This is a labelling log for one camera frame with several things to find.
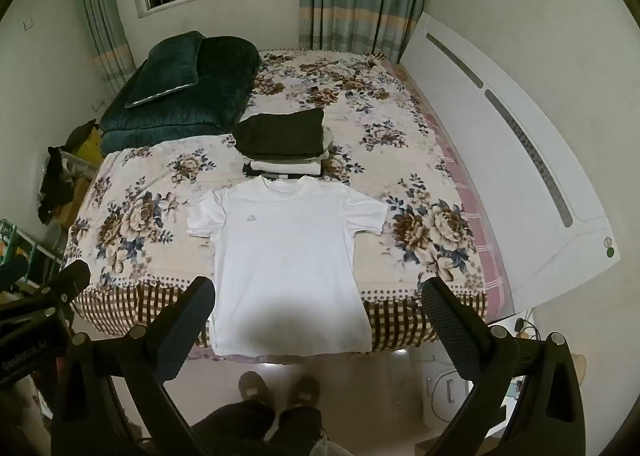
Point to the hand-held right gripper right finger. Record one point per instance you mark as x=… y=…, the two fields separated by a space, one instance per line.
x=446 y=322

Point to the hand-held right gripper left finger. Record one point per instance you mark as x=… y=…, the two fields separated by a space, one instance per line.
x=186 y=325

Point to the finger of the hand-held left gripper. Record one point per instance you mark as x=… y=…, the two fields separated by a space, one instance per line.
x=11 y=272
x=70 y=283

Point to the white t-shirt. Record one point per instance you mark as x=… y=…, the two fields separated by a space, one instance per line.
x=285 y=261

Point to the stack of dark clothes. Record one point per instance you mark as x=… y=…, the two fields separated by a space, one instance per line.
x=280 y=130

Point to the black clothes pile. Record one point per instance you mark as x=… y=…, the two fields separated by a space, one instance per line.
x=55 y=186

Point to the green rack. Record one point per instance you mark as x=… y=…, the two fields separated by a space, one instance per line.
x=25 y=246

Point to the grey bucket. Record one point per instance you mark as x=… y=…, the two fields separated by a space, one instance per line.
x=54 y=241

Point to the white floor appliance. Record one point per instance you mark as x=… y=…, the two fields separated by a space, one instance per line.
x=445 y=398

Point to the cardboard box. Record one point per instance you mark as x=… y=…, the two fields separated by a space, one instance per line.
x=75 y=201

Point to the person's left shoe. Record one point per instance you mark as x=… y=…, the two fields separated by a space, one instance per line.
x=254 y=388

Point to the person's shoe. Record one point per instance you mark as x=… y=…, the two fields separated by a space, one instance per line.
x=254 y=388
x=305 y=391

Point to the person's black trousers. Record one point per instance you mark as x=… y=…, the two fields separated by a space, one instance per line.
x=250 y=428

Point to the person's right shoe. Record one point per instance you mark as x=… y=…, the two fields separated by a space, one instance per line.
x=305 y=391

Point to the yellow box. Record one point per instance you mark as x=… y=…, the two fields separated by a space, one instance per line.
x=92 y=148

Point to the dark cloth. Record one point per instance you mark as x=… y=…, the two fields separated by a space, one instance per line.
x=80 y=135

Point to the white headboard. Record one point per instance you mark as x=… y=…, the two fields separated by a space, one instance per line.
x=500 y=145

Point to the white folded garment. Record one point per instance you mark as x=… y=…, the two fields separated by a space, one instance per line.
x=285 y=166

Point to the floral bed sheet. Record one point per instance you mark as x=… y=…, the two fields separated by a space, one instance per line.
x=400 y=135

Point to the dark green pillow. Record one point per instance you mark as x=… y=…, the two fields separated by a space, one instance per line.
x=162 y=70

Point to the dark green quilt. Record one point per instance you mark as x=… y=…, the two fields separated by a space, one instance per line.
x=220 y=85

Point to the narrow blue-grey curtain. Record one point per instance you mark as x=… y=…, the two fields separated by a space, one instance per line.
x=102 y=20

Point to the wall socket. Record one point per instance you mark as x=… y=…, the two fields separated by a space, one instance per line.
x=97 y=105

